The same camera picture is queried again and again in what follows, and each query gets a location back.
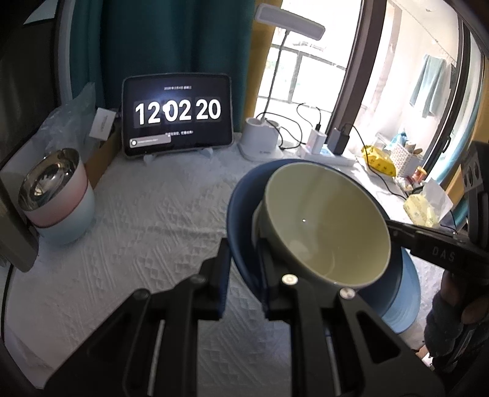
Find person's right hand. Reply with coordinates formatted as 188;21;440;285
458;301;489;330

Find small white box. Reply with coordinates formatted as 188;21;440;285
90;107;117;142

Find white desk lamp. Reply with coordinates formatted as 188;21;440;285
240;4;325;162

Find white power strip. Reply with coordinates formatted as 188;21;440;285
300;147;354;167

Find pink steel-lined bowl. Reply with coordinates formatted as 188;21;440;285
17;148;91;228

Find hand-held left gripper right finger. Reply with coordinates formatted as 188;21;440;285
256;237;446;397

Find black cable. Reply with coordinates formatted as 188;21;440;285
254;112;302;151
341;122;408;200
296;102;324;133

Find yellow curtain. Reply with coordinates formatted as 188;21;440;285
244;0;284;120

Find white textured tablecloth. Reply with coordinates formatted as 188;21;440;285
0;132;459;397

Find clear plastic bag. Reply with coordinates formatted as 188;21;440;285
40;82;96;154

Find cardboard box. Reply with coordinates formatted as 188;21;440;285
82;130;123;188

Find dark sliding door frame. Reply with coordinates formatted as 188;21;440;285
332;0;489;184

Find yellow tissue pack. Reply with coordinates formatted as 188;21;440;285
404;179;454;230

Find tablet showing clock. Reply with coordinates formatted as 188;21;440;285
121;73;233;158

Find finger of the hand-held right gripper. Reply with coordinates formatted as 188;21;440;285
384;218;460;253

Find light blue bowl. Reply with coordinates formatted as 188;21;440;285
32;187;96;245

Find light blue hanging towel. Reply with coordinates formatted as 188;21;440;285
410;54;448;119

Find yellow wipes packet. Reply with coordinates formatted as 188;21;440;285
361;145;396;177

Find blue plate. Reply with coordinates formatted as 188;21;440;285
380;254;420;334

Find white perforated basket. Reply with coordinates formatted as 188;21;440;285
390;143;423;178

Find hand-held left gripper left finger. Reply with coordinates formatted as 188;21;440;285
46;237;232;397

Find teal curtain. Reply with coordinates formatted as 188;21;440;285
69;0;255;135

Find white charger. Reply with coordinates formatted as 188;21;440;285
309;129;328;154

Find cream bowl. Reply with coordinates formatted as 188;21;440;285
252;163;391;297

